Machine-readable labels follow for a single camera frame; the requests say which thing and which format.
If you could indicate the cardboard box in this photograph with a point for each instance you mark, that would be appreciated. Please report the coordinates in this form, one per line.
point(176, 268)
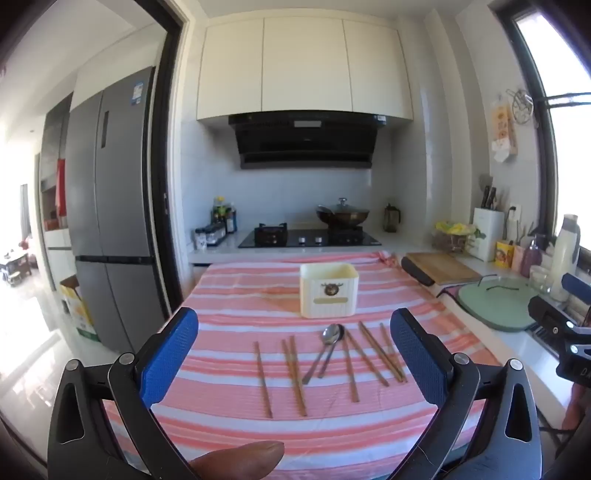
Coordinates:
point(78, 309)

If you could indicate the black range hood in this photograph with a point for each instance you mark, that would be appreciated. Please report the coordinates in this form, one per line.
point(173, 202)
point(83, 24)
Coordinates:
point(304, 141)

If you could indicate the black oblong block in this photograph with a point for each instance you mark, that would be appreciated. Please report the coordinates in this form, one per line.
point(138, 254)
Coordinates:
point(417, 271)

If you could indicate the grey refrigerator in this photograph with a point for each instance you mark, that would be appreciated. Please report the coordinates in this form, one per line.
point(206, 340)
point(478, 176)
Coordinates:
point(115, 184)

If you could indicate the yellow printed cup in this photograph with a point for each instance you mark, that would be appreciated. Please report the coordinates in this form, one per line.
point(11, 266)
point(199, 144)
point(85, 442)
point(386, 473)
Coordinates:
point(504, 254)

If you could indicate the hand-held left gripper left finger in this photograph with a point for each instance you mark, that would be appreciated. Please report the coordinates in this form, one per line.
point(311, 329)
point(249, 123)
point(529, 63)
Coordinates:
point(168, 353)

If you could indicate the hanging metal trivet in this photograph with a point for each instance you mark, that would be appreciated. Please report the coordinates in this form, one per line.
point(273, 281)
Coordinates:
point(521, 107)

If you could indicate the purple soap dispenser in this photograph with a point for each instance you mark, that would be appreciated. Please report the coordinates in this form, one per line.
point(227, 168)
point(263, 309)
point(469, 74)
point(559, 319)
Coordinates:
point(535, 256)

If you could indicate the wok with glass lid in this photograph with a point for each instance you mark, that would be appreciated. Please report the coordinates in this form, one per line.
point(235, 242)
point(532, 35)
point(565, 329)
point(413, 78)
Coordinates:
point(344, 214)

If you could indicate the black door frame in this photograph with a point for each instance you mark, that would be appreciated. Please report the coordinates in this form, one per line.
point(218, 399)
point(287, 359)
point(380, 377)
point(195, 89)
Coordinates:
point(164, 138)

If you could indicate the dark metal spoon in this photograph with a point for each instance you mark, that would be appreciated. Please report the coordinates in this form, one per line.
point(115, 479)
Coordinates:
point(340, 333)

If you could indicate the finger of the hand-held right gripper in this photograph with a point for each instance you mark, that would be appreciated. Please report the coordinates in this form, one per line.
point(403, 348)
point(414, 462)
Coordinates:
point(547, 311)
point(574, 282)

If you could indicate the two metal spoons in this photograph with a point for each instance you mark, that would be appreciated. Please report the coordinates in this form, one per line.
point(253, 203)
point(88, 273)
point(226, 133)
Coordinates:
point(329, 333)

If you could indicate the person's right hand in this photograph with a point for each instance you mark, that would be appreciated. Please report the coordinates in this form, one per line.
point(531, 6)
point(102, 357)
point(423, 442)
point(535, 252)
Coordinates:
point(579, 406)

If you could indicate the hanging printed package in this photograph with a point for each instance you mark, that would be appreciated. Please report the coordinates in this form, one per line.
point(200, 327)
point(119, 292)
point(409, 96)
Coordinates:
point(503, 131)

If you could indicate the wooden cutting board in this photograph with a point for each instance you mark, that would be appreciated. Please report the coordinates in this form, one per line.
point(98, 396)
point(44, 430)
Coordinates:
point(448, 267)

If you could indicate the person's left hand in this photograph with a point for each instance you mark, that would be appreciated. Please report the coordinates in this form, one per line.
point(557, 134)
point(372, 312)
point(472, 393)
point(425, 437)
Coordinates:
point(240, 461)

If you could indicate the white ribbed utensil container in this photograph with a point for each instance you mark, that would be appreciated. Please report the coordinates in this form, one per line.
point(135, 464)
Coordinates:
point(328, 290)

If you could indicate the pink striped cloth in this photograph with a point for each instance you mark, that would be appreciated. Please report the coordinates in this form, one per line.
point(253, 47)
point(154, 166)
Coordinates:
point(240, 295)

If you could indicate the wall socket with plug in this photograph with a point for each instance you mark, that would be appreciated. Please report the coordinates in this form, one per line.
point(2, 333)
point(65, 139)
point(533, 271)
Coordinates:
point(514, 212)

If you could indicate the spice jar with label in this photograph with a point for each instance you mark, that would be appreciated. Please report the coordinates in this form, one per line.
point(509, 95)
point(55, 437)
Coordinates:
point(201, 240)

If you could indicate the white knife block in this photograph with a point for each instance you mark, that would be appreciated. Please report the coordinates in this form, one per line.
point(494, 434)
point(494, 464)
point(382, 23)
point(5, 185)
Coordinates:
point(488, 235)

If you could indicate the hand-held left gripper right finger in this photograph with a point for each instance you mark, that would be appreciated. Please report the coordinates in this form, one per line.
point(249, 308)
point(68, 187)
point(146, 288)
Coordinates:
point(418, 355)

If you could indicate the dark glass jar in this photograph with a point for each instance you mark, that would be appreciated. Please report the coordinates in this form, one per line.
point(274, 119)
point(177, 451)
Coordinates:
point(392, 219)

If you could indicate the clear glass jar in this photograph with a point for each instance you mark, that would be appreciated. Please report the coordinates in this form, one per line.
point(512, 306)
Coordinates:
point(540, 279)

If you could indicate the black window frame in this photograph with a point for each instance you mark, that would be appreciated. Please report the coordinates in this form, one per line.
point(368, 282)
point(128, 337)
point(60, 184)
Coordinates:
point(531, 92)

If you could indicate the white wall cabinets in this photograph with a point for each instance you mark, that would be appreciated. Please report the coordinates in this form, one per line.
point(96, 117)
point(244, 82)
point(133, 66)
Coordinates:
point(304, 64)

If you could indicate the black gas cooktop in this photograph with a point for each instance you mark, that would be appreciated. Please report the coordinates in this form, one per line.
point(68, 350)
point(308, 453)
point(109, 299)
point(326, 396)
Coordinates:
point(309, 240)

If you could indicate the dark sauce bottle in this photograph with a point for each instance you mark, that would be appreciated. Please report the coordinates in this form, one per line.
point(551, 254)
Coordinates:
point(231, 220)

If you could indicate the wooden chopstick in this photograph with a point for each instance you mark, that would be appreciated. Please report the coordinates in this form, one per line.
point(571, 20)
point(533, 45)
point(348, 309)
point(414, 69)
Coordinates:
point(349, 369)
point(294, 378)
point(380, 350)
point(263, 381)
point(296, 364)
point(368, 360)
point(393, 350)

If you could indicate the red hanging cloth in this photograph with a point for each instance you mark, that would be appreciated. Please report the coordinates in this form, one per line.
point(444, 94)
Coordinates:
point(61, 187)

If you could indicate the small low table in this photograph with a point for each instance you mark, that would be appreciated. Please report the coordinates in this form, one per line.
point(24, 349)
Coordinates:
point(16, 267)

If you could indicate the white thermos bottle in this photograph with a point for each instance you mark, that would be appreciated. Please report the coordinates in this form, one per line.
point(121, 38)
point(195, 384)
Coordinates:
point(565, 258)

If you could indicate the bottle with yellow cap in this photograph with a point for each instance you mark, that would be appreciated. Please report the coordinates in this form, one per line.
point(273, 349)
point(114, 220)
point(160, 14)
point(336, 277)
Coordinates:
point(220, 212)

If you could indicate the grey shelf cabinet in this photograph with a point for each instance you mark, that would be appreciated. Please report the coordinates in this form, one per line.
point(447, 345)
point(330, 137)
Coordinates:
point(53, 152)

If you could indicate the pink utensil cup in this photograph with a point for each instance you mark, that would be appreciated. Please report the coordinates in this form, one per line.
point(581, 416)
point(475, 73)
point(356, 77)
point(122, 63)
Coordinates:
point(519, 261)

